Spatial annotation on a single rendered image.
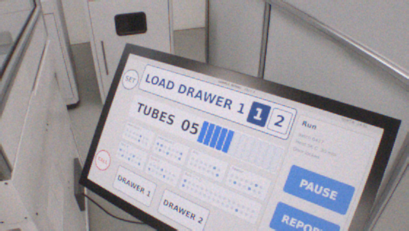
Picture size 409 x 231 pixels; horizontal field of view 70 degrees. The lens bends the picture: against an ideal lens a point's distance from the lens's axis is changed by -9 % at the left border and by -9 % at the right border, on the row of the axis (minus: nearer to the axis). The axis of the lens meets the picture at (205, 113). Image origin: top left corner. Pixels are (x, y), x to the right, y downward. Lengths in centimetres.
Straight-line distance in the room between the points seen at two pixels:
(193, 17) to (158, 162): 365
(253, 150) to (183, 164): 13
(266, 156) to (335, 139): 11
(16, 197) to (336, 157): 70
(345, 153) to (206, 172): 22
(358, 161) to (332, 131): 6
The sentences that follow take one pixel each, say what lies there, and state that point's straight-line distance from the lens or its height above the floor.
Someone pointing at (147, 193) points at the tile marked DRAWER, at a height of 100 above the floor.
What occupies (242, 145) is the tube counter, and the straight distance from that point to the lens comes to 51.
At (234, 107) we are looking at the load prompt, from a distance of 52.
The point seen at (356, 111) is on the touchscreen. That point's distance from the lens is 50.
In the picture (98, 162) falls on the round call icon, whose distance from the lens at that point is 66.
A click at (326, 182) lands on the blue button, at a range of 49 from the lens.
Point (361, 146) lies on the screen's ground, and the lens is 49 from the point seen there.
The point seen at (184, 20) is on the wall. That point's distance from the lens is 413.
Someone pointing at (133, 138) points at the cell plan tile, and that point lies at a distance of 61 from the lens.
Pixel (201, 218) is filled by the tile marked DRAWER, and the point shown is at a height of 101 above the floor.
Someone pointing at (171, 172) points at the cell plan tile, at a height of 105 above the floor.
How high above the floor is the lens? 145
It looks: 35 degrees down
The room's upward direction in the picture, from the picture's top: straight up
